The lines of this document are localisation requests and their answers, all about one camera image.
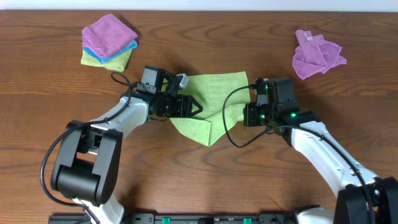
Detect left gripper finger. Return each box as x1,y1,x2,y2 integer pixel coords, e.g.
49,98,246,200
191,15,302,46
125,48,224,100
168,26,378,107
162,71,179,95
190,97,203,118

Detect green microfiber cloth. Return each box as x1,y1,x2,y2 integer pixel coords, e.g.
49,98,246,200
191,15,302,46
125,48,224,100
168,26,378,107
171,72,251,147

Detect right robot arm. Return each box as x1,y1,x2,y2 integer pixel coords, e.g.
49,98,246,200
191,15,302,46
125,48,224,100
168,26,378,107
243,78,397,224

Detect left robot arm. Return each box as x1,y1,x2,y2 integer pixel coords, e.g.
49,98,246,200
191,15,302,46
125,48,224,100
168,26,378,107
40,65,203,223

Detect folded green cloth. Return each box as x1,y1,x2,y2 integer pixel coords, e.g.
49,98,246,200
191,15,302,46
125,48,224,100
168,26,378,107
81,49,133,72

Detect folded purple cloth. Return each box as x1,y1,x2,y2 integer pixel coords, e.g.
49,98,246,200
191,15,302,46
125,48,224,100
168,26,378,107
82,14,138,57

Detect crumpled purple cloth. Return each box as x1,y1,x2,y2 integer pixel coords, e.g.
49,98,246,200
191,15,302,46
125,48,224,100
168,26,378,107
292,30,347,80

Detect folded blue cloth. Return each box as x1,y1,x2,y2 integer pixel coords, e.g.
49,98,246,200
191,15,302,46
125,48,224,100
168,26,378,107
83,40,138,64

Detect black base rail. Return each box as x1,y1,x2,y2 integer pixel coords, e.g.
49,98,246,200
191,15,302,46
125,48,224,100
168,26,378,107
47,213,310,224

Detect right black cable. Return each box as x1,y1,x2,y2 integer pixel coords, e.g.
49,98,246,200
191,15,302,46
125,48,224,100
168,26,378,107
221,83,377,224

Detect black cable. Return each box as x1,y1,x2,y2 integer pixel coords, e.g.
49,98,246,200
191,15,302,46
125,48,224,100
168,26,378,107
221,83,377,224
39,71,133,224

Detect left black cable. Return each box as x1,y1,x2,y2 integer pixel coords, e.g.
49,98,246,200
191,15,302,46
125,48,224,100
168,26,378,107
39,71,133,224

